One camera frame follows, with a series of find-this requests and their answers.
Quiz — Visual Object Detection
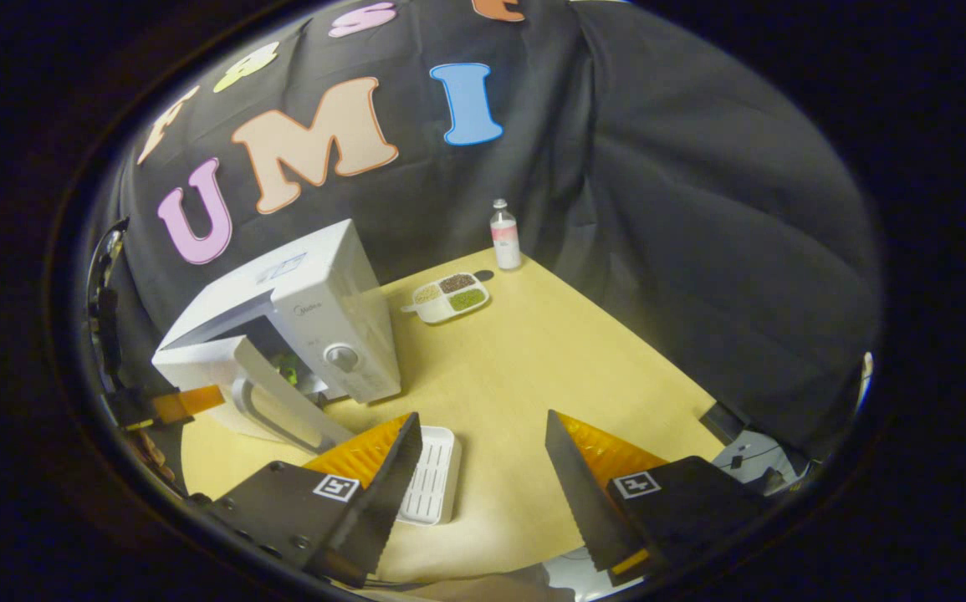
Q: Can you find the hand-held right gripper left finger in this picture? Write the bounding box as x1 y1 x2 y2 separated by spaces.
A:
202 411 423 589

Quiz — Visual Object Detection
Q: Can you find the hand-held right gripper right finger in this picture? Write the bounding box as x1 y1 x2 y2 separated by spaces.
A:
544 409 776 588

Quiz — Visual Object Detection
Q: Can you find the white microwave oven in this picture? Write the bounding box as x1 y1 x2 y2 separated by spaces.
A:
151 219 402 455

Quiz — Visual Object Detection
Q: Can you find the white ribbed tray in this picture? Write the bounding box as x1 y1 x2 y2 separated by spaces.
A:
395 425 463 527

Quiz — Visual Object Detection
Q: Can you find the divided white dish with grains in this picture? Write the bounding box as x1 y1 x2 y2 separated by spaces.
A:
401 272 491 325

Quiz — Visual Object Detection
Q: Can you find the clear bottle with pink label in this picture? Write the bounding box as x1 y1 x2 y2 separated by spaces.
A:
490 198 523 272

